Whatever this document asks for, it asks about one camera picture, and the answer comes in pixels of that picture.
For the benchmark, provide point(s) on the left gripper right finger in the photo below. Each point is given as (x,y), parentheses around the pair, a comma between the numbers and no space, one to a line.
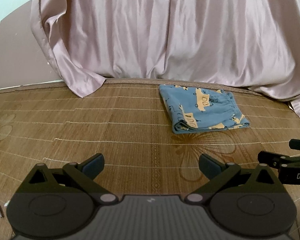
(231,177)

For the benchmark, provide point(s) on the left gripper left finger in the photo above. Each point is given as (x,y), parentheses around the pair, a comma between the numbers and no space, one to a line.
(72,177)

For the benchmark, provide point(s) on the blue car-print pants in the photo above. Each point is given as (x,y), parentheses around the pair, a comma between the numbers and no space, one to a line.
(194,110)

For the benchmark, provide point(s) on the pink satin curtain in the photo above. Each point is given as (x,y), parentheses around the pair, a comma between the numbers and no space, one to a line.
(238,43)

